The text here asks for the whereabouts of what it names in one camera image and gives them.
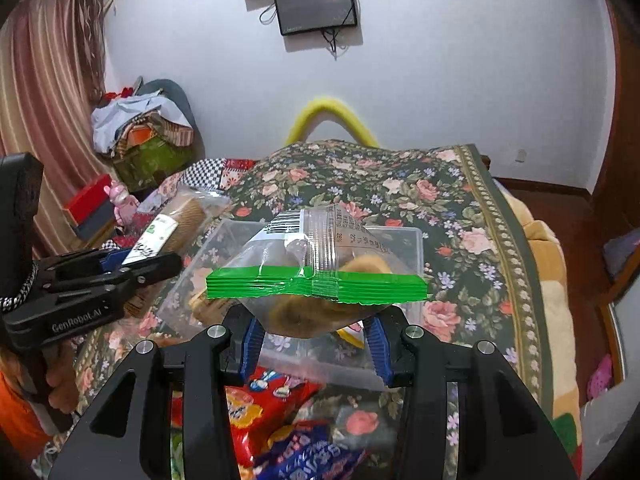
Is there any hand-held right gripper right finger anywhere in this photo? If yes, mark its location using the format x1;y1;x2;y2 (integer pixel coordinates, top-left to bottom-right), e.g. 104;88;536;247
362;307;581;480

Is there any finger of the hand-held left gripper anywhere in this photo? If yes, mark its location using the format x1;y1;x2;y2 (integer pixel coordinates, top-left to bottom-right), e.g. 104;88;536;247
34;247;137;283
45;252;184;312

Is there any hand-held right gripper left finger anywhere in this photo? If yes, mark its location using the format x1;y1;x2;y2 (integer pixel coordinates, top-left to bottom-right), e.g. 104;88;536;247
47;316;266;480

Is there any red snack packet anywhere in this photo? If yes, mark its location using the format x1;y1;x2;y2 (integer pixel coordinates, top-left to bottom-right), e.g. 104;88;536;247
224;364;327;467

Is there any clear plastic container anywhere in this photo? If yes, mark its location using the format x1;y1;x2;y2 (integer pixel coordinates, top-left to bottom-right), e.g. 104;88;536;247
154;216;427;392

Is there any green-edged clear snack bag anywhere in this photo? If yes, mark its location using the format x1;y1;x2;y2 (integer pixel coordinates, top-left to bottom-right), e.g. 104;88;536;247
206;204;431;339

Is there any blue snack packet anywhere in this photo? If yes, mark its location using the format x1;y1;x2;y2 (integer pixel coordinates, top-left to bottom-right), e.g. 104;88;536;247
254;421;373;480

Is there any person's left hand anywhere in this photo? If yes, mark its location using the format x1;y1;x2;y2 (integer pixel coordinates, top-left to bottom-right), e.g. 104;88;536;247
42;342;85;413

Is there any pink plush toy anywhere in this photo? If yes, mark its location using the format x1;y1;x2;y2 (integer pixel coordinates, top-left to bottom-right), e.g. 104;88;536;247
103;180;141;224

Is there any clear cookie packet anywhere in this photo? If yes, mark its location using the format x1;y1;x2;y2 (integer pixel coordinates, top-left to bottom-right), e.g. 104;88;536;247
187;266;227;325

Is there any red box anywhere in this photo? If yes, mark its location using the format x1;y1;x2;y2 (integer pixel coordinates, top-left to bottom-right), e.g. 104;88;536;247
63;174;117;241

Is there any patchwork quilt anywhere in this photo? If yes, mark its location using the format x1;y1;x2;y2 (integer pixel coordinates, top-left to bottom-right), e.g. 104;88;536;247
142;156;257;213

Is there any pile of clothes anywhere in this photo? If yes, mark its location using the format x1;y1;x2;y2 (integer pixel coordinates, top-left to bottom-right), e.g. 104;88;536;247
91;87;197;155

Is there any floral blanket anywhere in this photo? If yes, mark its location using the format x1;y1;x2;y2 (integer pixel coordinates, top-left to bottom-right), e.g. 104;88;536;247
75;139;557;480

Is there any grey chair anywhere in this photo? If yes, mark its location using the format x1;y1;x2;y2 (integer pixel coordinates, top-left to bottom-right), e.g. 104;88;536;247
136;78;207;162

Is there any striped curtain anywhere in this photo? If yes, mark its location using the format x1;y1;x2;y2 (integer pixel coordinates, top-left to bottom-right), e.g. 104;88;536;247
0;0;119;262

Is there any beige blanket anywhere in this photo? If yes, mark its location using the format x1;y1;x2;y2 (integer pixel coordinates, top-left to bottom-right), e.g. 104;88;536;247
500;187;585;480

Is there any pink slipper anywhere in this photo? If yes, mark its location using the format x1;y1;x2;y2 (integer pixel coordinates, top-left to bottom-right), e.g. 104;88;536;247
586;354;614;402

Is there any yellow foam tube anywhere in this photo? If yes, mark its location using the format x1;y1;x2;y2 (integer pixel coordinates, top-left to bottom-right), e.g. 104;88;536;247
283;95;384;149

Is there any grey cloth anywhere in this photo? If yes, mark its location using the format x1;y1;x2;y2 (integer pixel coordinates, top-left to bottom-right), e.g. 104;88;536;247
602;229;640;282

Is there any small black monitor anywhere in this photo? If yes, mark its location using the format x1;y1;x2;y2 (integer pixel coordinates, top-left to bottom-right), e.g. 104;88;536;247
272;0;359;37

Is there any wooden door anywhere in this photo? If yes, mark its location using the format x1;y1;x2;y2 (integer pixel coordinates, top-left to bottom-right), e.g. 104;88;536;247
591;0;640;241

